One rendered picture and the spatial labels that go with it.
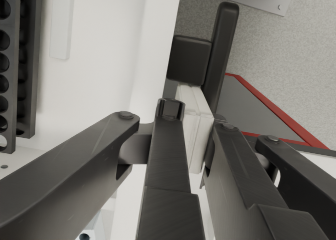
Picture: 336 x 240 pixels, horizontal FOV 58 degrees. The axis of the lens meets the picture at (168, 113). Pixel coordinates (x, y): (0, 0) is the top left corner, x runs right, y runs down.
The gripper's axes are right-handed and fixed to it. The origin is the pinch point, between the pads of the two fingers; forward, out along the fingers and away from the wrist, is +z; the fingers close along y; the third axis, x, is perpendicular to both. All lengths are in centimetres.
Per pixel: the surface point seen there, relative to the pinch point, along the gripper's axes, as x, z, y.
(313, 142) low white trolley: -8.0, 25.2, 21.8
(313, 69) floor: -3, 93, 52
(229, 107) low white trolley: -8.2, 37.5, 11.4
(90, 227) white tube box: -19.5, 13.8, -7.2
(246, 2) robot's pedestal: 15, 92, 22
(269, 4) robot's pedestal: 16, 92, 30
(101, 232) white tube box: -21.7, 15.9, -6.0
